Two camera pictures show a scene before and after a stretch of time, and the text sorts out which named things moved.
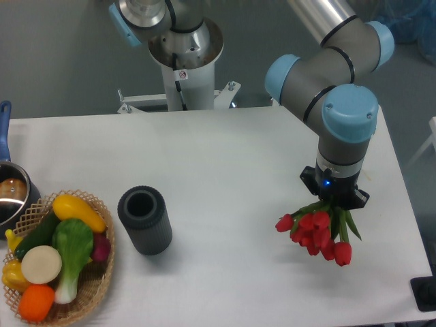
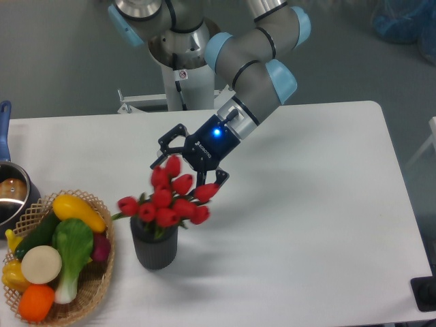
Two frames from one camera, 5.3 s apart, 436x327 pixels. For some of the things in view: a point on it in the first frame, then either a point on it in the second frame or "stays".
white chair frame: x=432 y=139 stays
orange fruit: x=36 y=302 stays
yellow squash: x=67 y=206 stays
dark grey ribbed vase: x=142 y=210 → x=156 y=246
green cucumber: x=41 y=235 stays
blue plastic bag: x=413 y=21 stays
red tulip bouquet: x=321 y=227 → x=171 y=201
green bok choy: x=75 y=240 stays
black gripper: x=337 y=191 → x=204 y=150
